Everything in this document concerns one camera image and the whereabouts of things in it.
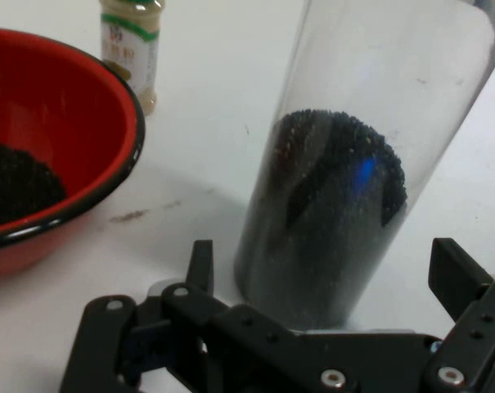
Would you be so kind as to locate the black seeds pile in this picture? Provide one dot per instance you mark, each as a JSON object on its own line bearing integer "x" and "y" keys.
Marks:
{"x": 14, "y": 184}

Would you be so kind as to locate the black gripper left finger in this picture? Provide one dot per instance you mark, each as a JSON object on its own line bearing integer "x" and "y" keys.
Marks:
{"x": 239, "y": 344}

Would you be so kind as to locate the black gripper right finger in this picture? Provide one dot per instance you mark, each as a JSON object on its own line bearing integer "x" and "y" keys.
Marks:
{"x": 480, "y": 327}

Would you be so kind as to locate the clear plastic jar black seeds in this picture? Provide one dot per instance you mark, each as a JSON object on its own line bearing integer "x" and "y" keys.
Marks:
{"x": 333, "y": 245}

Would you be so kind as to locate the green cap spice bottle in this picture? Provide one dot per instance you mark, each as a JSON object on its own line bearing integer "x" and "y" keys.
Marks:
{"x": 128, "y": 49}

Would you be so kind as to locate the red bowl black rim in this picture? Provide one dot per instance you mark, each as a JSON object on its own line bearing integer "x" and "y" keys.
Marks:
{"x": 67, "y": 102}

